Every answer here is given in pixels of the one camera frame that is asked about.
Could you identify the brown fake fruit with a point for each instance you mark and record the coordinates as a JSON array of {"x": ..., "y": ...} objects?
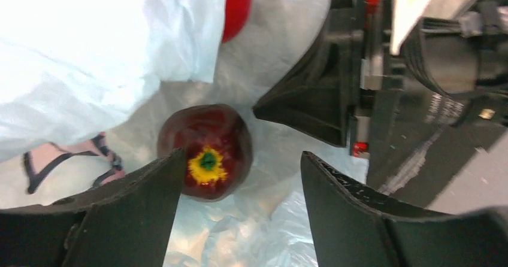
[{"x": 218, "y": 145}]

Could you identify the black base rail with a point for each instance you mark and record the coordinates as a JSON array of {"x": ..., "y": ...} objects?
[{"x": 414, "y": 162}]

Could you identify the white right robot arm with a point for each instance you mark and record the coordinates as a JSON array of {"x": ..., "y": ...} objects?
[{"x": 454, "y": 72}]

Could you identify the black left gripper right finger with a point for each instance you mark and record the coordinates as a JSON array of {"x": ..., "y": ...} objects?
[{"x": 354, "y": 225}]

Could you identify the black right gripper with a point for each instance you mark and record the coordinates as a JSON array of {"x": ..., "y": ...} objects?
[{"x": 344, "y": 91}]

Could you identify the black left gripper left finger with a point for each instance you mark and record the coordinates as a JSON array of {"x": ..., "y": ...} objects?
[{"x": 126, "y": 222}]

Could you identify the red fake apple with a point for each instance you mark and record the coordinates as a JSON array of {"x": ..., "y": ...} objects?
[{"x": 236, "y": 15}]

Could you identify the light blue printed plastic bag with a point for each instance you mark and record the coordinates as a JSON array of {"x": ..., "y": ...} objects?
[{"x": 86, "y": 85}]

